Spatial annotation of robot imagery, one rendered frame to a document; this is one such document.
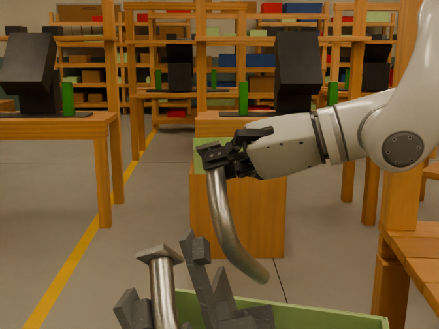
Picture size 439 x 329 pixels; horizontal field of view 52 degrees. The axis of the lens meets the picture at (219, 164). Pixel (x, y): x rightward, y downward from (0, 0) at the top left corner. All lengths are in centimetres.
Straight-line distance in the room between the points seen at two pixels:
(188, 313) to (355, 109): 54
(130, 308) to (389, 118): 38
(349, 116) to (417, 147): 11
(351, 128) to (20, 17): 1126
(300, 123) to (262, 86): 736
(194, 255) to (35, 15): 1104
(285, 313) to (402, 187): 71
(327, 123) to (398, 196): 88
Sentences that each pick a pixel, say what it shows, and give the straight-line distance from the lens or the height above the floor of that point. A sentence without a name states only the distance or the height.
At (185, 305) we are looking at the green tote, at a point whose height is 93.
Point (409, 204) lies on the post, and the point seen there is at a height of 97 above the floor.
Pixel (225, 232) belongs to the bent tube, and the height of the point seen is 118.
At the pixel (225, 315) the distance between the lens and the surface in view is 75.
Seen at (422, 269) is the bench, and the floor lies 88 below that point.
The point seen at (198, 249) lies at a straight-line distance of 69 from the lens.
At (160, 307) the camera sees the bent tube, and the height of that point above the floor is 114.
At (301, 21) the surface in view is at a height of 201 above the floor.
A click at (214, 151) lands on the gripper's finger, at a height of 128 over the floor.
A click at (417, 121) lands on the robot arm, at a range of 56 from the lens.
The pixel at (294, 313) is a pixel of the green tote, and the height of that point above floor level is 95.
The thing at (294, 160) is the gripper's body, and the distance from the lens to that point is 66.
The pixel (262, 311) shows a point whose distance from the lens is 89.
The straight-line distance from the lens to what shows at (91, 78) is 1063.
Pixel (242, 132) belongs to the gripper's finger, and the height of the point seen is 132.
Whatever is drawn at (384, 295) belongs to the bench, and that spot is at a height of 65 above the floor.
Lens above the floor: 143
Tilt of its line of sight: 14 degrees down
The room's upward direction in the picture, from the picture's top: straight up
